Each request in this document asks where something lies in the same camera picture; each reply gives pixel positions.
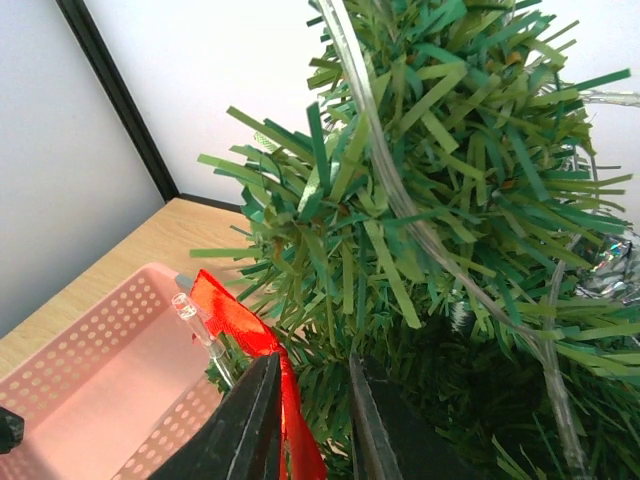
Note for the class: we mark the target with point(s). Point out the small green christmas tree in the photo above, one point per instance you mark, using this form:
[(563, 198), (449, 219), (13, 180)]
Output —
[(450, 225)]

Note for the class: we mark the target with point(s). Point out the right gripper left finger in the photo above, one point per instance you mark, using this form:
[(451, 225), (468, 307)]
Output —
[(242, 438)]

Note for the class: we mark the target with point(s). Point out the pink plastic basket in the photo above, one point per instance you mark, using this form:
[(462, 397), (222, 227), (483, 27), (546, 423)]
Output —
[(115, 394)]

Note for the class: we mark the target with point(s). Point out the black frame rail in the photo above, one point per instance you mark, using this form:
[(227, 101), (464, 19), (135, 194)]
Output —
[(86, 33)]

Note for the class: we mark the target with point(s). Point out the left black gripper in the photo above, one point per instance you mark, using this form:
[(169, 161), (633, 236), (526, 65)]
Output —
[(12, 428)]

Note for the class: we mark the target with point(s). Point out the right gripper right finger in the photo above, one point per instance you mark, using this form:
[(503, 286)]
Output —
[(389, 441)]

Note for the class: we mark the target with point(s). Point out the silver gift box ornament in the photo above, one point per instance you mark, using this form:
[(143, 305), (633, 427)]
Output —
[(613, 272)]

